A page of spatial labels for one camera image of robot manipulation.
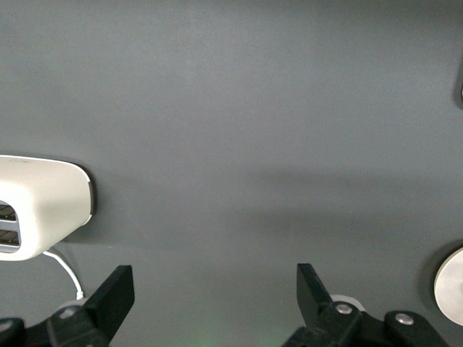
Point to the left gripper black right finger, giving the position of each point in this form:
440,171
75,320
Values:
325,325

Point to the round cream plate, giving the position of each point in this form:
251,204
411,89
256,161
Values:
454,289

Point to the dark grey table mat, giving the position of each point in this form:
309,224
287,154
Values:
231,108

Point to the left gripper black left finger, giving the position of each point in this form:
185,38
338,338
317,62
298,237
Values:
101,311

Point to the white toaster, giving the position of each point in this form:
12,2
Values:
47,195

